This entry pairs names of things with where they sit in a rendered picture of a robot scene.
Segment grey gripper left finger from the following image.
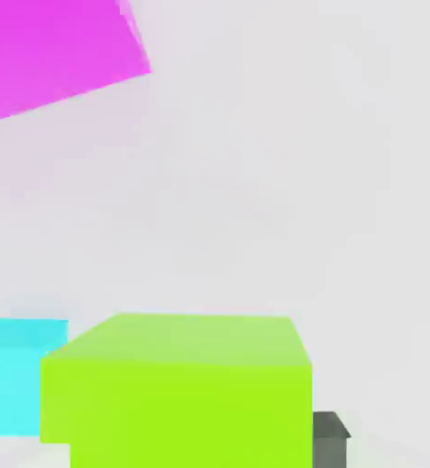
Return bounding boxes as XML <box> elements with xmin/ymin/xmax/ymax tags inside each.
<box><xmin>0</xmin><ymin>442</ymin><xmax>71</xmax><ymax>468</ymax></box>

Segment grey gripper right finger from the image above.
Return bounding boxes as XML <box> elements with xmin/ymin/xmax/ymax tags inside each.
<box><xmin>312</xmin><ymin>411</ymin><xmax>430</xmax><ymax>468</ymax></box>

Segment small lime green cube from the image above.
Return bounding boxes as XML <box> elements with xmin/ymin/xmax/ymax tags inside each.
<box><xmin>39</xmin><ymin>313</ymin><xmax>314</xmax><ymax>468</ymax></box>

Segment small cyan cube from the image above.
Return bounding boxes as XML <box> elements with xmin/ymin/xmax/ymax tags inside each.
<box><xmin>0</xmin><ymin>317</ymin><xmax>70</xmax><ymax>439</ymax></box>

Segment large magenta box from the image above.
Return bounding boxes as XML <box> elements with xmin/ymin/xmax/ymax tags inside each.
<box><xmin>0</xmin><ymin>0</ymin><xmax>153</xmax><ymax>126</ymax></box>

